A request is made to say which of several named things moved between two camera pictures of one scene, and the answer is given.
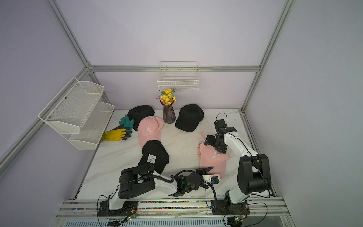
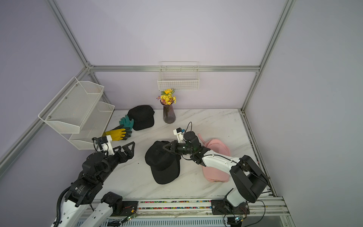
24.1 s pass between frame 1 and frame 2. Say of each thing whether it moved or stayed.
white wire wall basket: stayed
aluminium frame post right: stayed
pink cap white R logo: moved
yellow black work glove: stayed
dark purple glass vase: stayed
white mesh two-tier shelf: stayed
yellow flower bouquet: stayed
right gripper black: moved
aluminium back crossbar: stayed
